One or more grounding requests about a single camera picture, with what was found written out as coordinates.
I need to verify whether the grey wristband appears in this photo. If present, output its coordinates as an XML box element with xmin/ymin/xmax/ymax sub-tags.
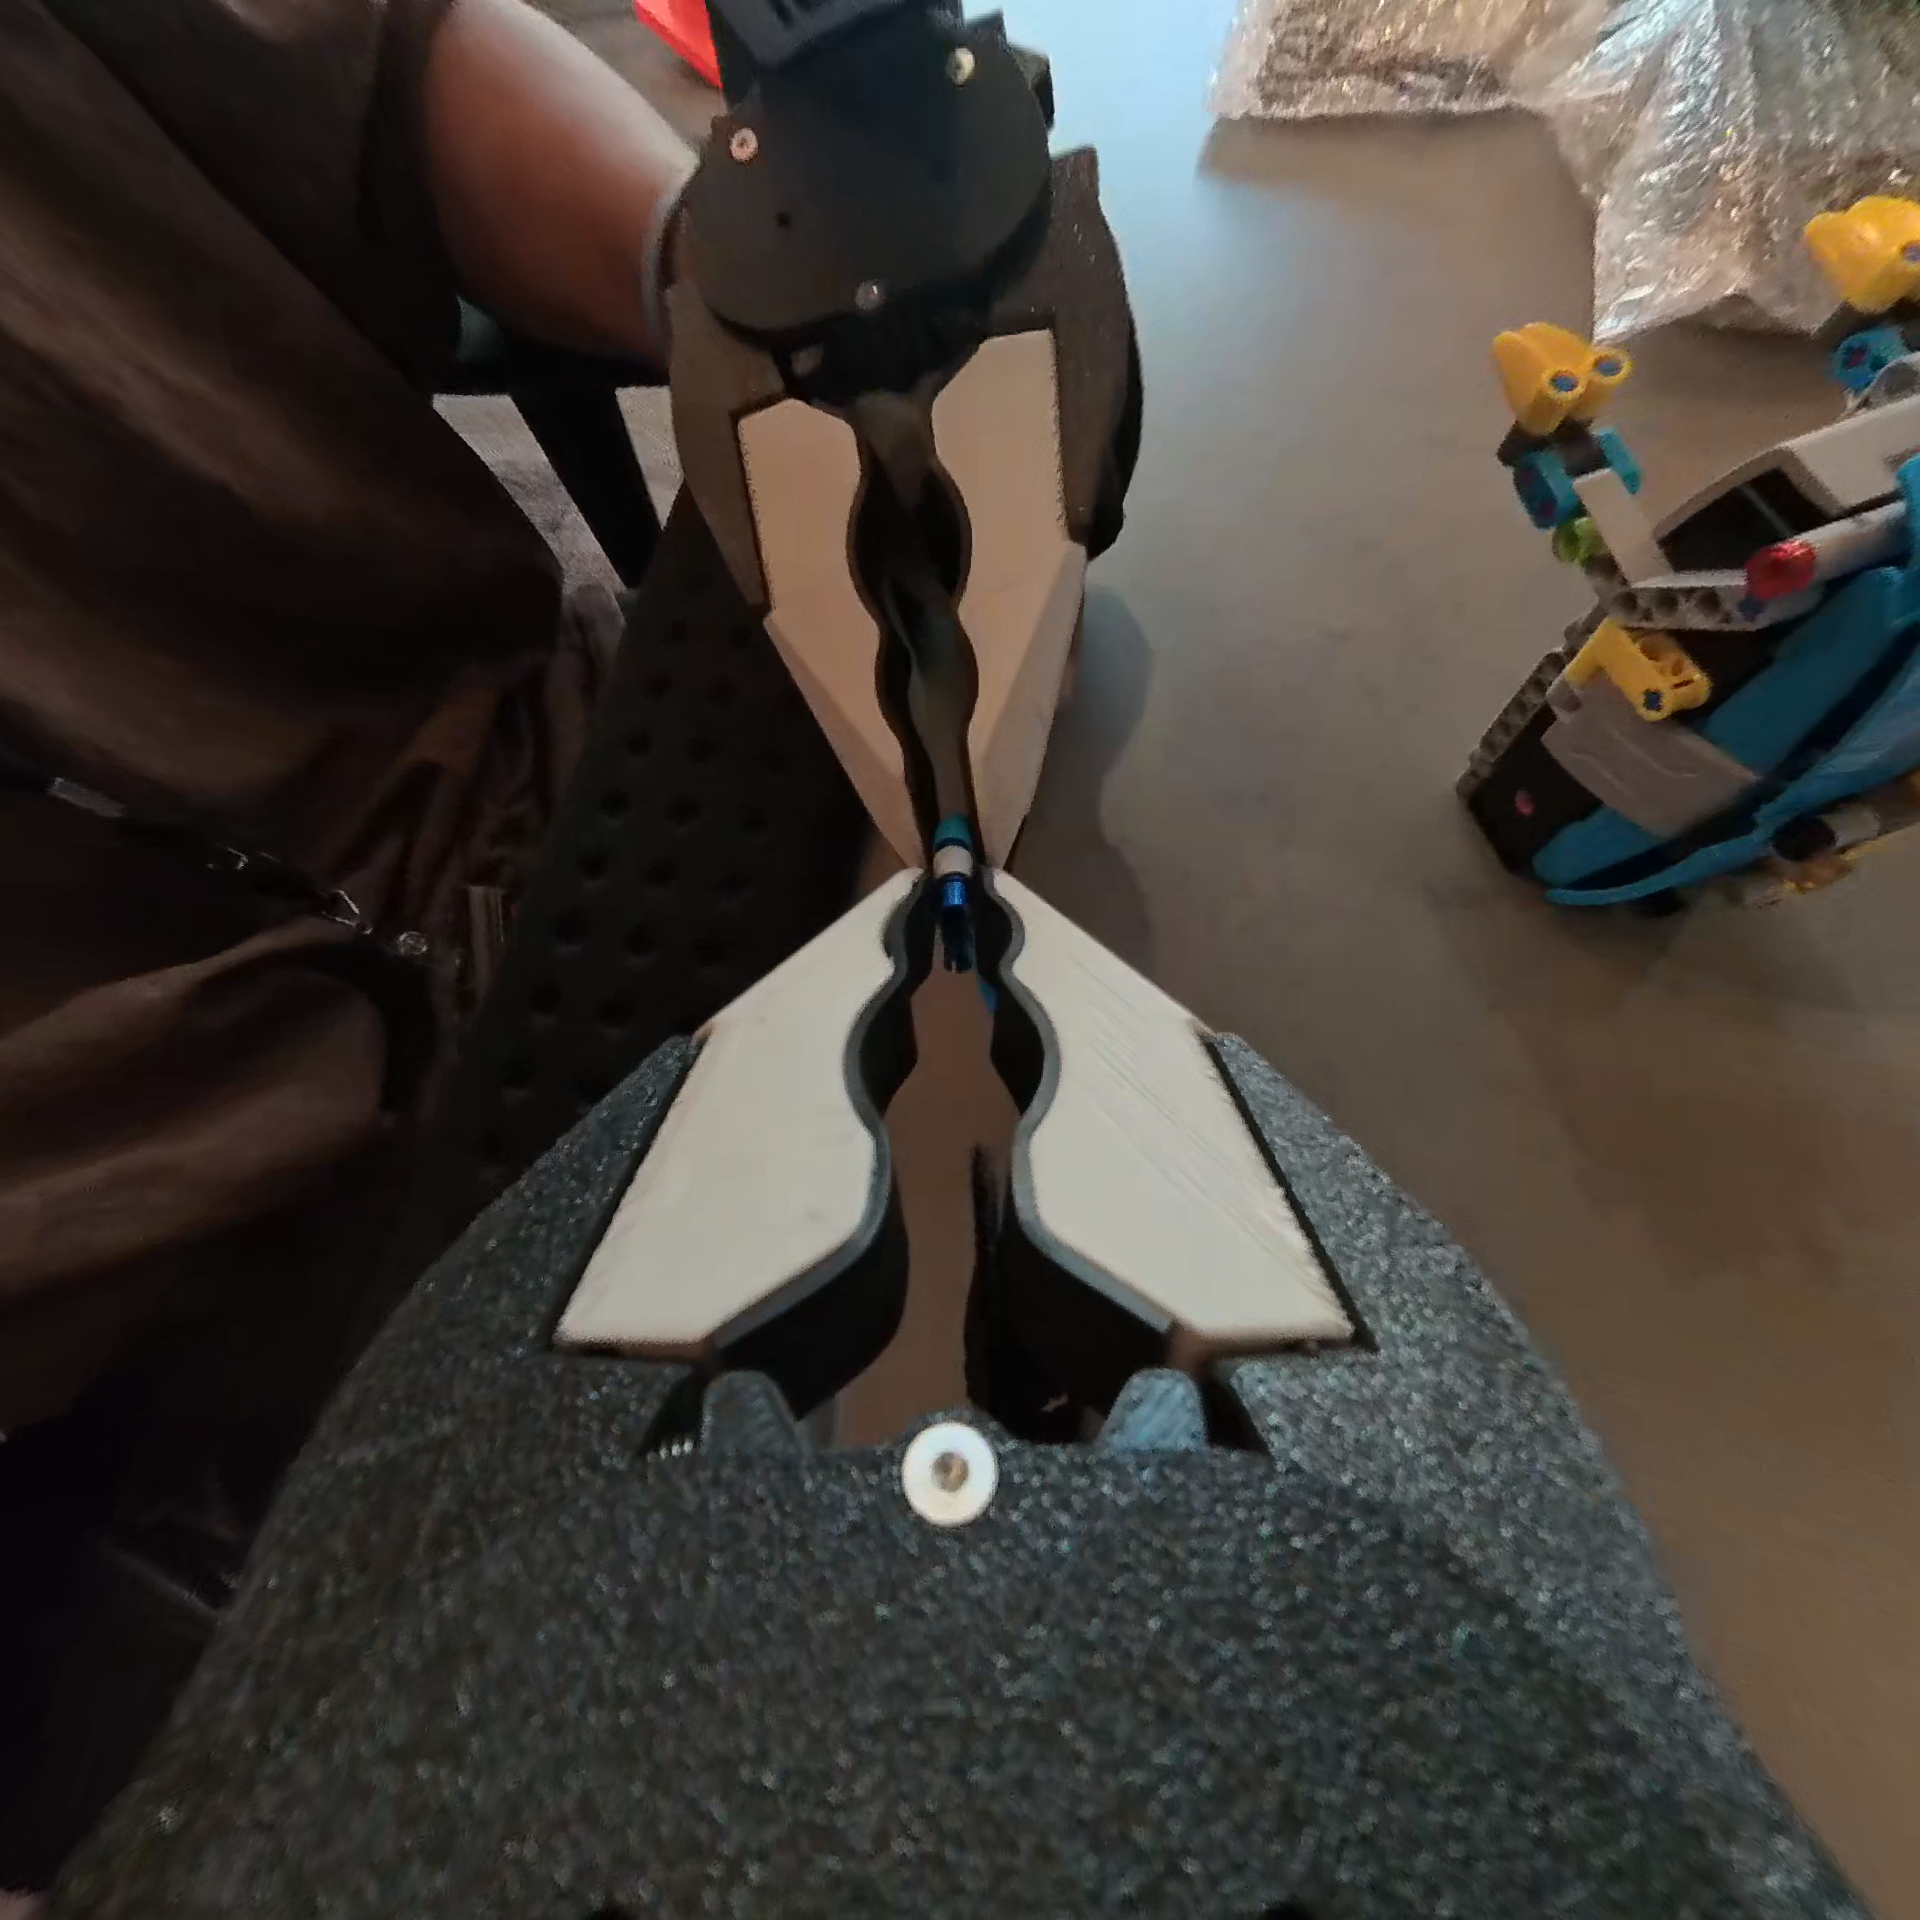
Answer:
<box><xmin>643</xmin><ymin>180</ymin><xmax>695</xmax><ymax>350</ymax></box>

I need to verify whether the toy brick robot model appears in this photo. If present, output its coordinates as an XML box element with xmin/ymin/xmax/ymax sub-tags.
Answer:
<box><xmin>1451</xmin><ymin>193</ymin><xmax>1920</xmax><ymax>921</ymax></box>

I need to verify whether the person's brown shirt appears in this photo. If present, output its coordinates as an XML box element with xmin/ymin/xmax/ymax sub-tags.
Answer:
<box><xmin>0</xmin><ymin>0</ymin><xmax>635</xmax><ymax>1502</ymax></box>

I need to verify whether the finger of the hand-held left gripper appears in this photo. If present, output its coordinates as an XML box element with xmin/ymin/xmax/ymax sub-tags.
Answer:
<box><xmin>736</xmin><ymin>393</ymin><xmax>942</xmax><ymax>873</ymax></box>
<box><xmin>928</xmin><ymin>323</ymin><xmax>1092</xmax><ymax>877</ymax></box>

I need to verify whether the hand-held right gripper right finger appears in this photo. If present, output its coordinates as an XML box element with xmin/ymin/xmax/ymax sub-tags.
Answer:
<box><xmin>977</xmin><ymin>870</ymin><xmax>1363</xmax><ymax>1414</ymax></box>

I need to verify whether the person's left forearm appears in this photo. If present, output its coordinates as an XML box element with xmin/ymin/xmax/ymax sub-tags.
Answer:
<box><xmin>427</xmin><ymin>0</ymin><xmax>707</xmax><ymax>365</ymax></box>

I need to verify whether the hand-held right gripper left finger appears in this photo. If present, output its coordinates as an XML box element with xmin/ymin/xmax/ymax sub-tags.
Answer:
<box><xmin>555</xmin><ymin>870</ymin><xmax>924</xmax><ymax>1404</ymax></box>

